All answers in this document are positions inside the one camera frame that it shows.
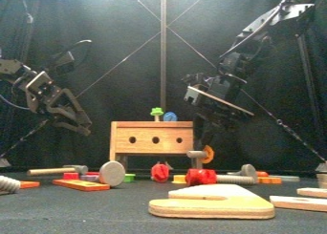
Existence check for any green toy bolt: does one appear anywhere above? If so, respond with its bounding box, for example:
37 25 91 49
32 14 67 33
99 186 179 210
149 106 164 122

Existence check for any pale grey flat bar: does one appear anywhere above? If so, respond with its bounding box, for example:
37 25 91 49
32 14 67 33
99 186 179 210
268 175 302 182

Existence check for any short orange flat bar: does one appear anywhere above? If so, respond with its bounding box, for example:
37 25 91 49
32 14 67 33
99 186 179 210
256 176 283 185

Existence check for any purple toy block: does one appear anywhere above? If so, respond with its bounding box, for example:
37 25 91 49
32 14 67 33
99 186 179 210
79 174 103 183

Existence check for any red toy block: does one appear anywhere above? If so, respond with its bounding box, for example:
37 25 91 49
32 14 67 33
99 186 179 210
63 172 80 181

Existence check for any small orange flat piece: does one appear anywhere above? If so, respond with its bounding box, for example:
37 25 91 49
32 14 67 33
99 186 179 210
19 180 41 190

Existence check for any wooden flat bar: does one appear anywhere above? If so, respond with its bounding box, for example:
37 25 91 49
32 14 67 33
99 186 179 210
268 195 327 213
296 187 327 200

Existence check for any vertical metal frame pole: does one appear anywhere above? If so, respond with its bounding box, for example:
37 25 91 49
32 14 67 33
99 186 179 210
160 0 167 113

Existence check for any grey threaded toy screw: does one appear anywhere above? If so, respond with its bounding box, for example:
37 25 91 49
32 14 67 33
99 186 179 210
0 175 21 194

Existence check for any long orange flat bar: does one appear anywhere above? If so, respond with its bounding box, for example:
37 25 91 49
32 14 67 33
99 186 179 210
51 179 111 192

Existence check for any long grey threaded bolt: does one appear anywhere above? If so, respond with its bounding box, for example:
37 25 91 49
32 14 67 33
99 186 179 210
215 174 256 186

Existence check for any short grey toy bolt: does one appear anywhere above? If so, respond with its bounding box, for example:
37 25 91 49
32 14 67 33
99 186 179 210
185 150 208 160

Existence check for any large red toy nut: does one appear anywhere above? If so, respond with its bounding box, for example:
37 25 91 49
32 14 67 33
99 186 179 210
184 168 219 187

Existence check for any grey round-headed toy bolt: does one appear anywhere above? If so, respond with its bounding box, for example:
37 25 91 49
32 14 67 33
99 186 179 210
99 160 127 188

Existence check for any large wooden board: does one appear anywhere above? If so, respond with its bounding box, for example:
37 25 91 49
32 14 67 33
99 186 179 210
147 183 276 220

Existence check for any yellow toy nut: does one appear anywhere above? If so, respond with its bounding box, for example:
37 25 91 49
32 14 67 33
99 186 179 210
171 174 188 185

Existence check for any blue toy nut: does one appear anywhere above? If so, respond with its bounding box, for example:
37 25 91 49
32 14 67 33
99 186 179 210
163 111 179 122

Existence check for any wooden toy workbench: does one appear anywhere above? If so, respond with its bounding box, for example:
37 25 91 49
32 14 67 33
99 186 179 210
108 120 204 169

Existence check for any wooden toy hammer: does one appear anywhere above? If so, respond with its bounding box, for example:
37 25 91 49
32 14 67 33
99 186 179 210
25 164 89 177

